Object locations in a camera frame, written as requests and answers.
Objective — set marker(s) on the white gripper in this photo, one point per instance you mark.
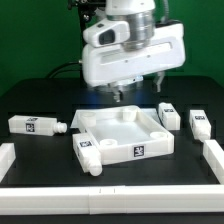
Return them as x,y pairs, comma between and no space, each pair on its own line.
105,59

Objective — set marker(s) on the white desk top tray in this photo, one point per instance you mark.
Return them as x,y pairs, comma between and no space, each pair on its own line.
120,140

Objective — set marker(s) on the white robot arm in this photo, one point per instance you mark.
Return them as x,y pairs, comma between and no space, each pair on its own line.
127,44

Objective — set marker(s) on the white marker sheet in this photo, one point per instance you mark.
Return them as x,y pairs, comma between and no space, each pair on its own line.
111,113

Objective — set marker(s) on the white right wall block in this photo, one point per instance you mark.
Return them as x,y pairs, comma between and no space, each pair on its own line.
214,155

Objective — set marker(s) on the white wall block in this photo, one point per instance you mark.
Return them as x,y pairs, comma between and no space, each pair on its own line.
7,157
214,155

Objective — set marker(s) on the white obstacle wall bar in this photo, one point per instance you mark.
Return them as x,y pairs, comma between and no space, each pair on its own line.
113,199

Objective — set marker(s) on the white left wall block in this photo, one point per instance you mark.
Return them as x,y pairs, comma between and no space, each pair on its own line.
7,157

